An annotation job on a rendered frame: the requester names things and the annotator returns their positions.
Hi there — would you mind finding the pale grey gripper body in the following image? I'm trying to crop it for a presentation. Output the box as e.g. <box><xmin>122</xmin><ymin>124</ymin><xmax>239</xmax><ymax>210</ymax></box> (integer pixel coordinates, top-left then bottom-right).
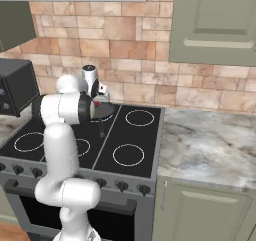
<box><xmin>95</xmin><ymin>91</ymin><xmax>112</xmax><ymax>104</ymax></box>

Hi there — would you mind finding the dark frying pan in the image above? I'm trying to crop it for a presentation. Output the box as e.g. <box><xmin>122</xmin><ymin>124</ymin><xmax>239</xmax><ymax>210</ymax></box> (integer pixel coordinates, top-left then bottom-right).
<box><xmin>89</xmin><ymin>101</ymin><xmax>117</xmax><ymax>139</ymax></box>

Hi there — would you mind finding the black hob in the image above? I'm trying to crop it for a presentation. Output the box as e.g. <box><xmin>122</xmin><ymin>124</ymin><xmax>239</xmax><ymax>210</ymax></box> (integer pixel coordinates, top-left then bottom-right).
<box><xmin>0</xmin><ymin>102</ymin><xmax>165</xmax><ymax>180</ymax></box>

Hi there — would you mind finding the black toaster oven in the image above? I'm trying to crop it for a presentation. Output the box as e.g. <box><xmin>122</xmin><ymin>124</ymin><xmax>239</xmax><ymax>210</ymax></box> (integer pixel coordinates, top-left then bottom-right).
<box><xmin>0</xmin><ymin>57</ymin><xmax>41</xmax><ymax>118</ymax></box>

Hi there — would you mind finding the oven door with dark window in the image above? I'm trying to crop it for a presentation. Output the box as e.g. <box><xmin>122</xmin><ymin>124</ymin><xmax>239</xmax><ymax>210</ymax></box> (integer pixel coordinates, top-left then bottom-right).
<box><xmin>4</xmin><ymin>184</ymin><xmax>148</xmax><ymax>241</ymax></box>

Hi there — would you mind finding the olive base cupboard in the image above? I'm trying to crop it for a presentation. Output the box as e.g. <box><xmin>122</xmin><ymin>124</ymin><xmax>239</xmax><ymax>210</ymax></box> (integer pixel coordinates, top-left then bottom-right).
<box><xmin>0</xmin><ymin>184</ymin><xmax>18</xmax><ymax>225</ymax></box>

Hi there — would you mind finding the olive base cupboard door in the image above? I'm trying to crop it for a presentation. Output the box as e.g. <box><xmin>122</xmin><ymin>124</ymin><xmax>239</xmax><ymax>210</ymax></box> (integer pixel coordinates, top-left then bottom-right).
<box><xmin>151</xmin><ymin>176</ymin><xmax>256</xmax><ymax>241</ymax></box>

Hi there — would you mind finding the olive wall cupboard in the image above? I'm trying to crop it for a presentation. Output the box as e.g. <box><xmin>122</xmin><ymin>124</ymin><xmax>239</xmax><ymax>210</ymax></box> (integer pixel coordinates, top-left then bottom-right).
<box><xmin>0</xmin><ymin>0</ymin><xmax>38</xmax><ymax>54</ymax></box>

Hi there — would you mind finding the silver cupboard door handle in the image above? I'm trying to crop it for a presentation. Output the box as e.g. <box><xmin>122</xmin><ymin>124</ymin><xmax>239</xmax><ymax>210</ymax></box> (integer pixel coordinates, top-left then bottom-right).
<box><xmin>161</xmin><ymin>180</ymin><xmax>169</xmax><ymax>212</ymax></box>

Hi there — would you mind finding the olive wall cupboard door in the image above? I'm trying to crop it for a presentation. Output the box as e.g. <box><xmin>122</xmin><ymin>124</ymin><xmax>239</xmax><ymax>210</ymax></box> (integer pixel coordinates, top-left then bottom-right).
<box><xmin>168</xmin><ymin>0</ymin><xmax>256</xmax><ymax>68</ymax></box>

